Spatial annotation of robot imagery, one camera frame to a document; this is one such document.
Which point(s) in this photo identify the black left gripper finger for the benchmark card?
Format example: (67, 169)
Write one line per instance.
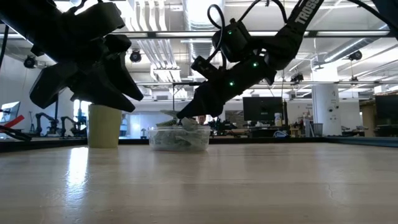
(122, 77)
(105, 96)

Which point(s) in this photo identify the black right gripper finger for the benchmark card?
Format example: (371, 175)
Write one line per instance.
(205, 105)

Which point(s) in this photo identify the green white sweetener packet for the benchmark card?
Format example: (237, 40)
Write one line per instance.
(164, 139)
(189, 123)
(166, 124)
(192, 140)
(169, 113)

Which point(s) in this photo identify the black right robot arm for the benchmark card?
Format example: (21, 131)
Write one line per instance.
(303, 18)

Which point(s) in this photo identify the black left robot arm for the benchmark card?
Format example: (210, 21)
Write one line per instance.
(31, 21)

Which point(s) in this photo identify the black background robot arm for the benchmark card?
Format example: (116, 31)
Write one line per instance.
(43, 123)
(70, 124)

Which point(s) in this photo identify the person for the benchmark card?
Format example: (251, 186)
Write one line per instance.
(201, 119)

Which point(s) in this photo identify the black ceiling spotlight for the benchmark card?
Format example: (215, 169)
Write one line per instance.
(30, 61)
(355, 55)
(135, 56)
(297, 77)

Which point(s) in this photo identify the yellow-green cup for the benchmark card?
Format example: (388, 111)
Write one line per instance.
(104, 130)

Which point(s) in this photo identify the black computer monitor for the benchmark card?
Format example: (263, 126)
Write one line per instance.
(387, 107)
(262, 109)

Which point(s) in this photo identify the white bottle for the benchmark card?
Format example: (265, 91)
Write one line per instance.
(277, 119)

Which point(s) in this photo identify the clear plastic container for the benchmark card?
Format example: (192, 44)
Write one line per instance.
(151, 137)

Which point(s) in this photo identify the lit display screen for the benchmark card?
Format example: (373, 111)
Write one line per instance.
(9, 112)

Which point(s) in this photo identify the red bar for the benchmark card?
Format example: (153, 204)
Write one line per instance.
(12, 122)

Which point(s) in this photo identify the wide white column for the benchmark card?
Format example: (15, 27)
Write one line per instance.
(326, 102)

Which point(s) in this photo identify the mesh waste bin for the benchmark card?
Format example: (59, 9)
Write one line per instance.
(317, 129)

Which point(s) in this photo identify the black overhead beam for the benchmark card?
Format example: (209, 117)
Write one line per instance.
(342, 33)

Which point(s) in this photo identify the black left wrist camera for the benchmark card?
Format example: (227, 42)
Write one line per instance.
(118, 43)

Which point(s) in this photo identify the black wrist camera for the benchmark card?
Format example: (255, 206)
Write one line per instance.
(118, 43)
(203, 67)

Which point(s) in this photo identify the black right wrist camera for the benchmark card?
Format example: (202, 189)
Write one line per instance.
(203, 67)

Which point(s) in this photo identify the silver ventilation duct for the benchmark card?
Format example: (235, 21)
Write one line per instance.
(199, 18)

